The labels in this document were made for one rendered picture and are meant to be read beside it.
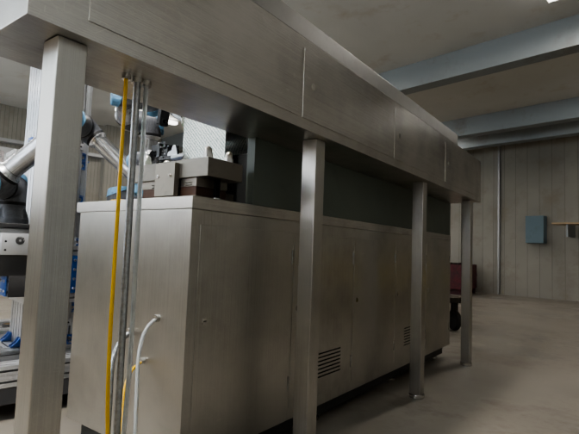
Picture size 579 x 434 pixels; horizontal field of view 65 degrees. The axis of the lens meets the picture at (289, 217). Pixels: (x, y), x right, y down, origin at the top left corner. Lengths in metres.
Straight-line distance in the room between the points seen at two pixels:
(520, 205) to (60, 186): 9.71
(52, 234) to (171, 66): 0.46
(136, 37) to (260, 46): 0.42
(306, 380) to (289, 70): 1.02
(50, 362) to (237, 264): 0.73
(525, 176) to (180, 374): 9.37
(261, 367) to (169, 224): 0.61
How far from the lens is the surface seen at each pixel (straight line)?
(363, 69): 2.30
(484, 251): 10.44
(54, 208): 0.96
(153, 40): 1.11
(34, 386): 0.99
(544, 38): 5.79
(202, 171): 1.46
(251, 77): 1.32
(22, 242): 2.22
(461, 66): 6.05
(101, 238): 1.77
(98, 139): 2.26
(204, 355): 1.47
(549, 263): 10.04
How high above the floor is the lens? 0.75
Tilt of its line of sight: 4 degrees up
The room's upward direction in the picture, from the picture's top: 2 degrees clockwise
